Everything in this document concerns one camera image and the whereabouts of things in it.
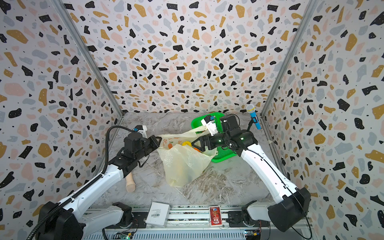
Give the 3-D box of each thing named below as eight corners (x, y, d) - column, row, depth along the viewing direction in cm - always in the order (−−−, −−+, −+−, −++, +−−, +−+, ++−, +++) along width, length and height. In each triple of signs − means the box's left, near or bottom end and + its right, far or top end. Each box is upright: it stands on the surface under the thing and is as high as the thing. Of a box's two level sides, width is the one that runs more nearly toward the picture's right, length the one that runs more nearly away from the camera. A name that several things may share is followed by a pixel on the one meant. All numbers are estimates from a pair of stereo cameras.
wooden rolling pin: (129, 193, 84) (126, 191, 80) (127, 178, 89) (124, 175, 86) (136, 190, 85) (133, 187, 81) (133, 175, 91) (131, 172, 87)
